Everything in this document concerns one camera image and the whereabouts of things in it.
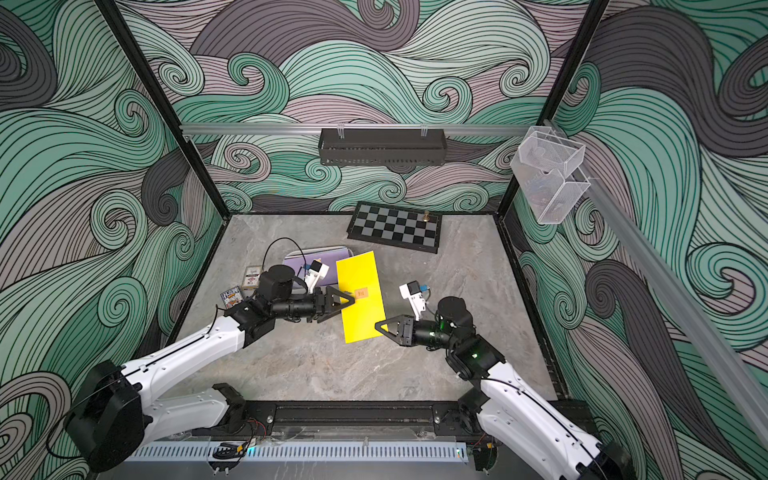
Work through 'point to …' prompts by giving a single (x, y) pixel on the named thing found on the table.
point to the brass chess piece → (426, 217)
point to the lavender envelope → (302, 258)
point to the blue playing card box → (232, 297)
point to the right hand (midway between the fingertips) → (377, 327)
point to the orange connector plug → (239, 448)
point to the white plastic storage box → (299, 278)
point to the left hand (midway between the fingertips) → (350, 303)
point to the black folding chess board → (395, 226)
